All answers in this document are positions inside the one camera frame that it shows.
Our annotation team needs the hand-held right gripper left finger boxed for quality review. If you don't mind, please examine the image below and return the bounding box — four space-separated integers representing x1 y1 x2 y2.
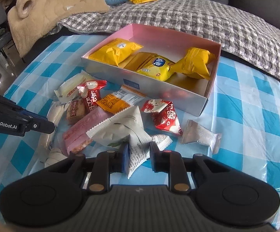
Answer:
43 143 131 194

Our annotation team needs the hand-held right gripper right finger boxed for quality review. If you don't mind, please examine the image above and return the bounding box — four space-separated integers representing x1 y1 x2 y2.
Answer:
149 142 232 194

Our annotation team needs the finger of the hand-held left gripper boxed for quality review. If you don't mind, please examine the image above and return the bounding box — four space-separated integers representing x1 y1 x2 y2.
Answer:
0 87 49 124
25 118 56 134

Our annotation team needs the white grey snack packet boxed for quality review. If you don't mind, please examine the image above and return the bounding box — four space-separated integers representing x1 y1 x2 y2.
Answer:
86 105 172 180

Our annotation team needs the brown biscuit packet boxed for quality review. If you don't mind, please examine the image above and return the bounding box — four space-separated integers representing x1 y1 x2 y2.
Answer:
66 98 87 125

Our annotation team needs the pink snack packet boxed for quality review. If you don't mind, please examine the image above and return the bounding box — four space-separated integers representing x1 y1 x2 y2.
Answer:
63 106 111 156

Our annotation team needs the red and white snack packet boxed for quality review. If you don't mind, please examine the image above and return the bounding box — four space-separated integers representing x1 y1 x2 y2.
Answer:
76 80 108 114
141 99 183 136

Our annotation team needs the cream white snack packet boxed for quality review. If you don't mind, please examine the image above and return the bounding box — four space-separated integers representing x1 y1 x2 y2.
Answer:
54 70 99 102

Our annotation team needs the orange snack packet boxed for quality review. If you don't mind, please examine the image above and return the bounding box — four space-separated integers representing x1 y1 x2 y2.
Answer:
96 93 131 114

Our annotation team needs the pink-lined cardboard box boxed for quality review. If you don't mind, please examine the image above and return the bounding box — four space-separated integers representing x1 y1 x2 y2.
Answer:
80 24 222 117

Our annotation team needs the clear silver snack packet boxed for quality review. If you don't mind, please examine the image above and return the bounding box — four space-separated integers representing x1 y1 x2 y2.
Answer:
181 119 223 154

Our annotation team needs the orange-white packet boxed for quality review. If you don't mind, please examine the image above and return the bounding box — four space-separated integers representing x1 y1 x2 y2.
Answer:
106 84 147 107

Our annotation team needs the yellow packet with blue label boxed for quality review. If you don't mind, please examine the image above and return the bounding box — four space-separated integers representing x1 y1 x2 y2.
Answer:
135 55 176 82

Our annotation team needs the flat yellow snack packet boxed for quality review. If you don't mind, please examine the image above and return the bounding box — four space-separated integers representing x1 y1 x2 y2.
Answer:
119 52 155 72

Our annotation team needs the blue checked tablecloth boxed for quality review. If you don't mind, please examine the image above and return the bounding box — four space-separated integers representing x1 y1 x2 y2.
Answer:
0 35 280 223

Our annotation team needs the beige fleece blanket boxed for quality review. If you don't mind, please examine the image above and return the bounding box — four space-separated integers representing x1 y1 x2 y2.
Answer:
0 0 111 58

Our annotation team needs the grey checked blanket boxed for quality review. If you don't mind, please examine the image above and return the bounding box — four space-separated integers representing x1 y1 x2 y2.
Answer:
58 0 280 87

